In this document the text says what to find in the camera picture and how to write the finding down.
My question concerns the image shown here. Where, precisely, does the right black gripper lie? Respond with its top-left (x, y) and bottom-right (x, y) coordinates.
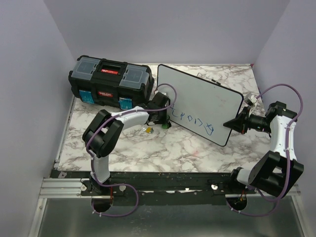
top-left (224, 106), bottom-right (272, 134)

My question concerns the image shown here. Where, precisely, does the green black whiteboard eraser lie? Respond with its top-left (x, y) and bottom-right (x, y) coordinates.
top-left (161, 121), bottom-right (171, 129)

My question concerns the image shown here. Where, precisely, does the white dry-erase whiteboard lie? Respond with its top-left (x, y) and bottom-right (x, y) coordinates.
top-left (157, 64), bottom-right (244, 147)

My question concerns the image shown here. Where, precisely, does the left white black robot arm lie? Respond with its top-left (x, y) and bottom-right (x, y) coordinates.
top-left (81, 92), bottom-right (173, 195)

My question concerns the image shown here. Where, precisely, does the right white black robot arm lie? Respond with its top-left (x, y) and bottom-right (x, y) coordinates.
top-left (223, 101), bottom-right (304, 199)

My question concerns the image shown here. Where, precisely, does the yellow hex key set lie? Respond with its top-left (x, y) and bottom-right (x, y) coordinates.
top-left (142, 127), bottom-right (154, 134)

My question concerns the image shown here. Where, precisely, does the black plastic toolbox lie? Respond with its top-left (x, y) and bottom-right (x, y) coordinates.
top-left (68, 55), bottom-right (155, 110)

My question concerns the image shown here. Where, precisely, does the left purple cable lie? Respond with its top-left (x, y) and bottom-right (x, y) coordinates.
top-left (85, 83), bottom-right (177, 218)

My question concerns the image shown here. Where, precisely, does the purple cable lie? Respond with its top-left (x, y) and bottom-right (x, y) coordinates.
top-left (85, 83), bottom-right (177, 218)
top-left (226, 83), bottom-right (304, 217)

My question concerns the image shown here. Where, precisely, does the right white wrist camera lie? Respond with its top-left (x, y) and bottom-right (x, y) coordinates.
top-left (244, 93), bottom-right (258, 114)

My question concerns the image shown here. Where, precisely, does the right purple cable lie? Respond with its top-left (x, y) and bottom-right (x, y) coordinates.
top-left (226, 83), bottom-right (304, 217)

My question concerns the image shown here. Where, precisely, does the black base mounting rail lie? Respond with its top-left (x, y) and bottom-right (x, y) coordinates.
top-left (50, 169), bottom-right (255, 206)

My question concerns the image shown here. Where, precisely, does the aluminium extrusion frame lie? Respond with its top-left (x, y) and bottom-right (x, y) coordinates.
top-left (30, 98), bottom-right (309, 237)

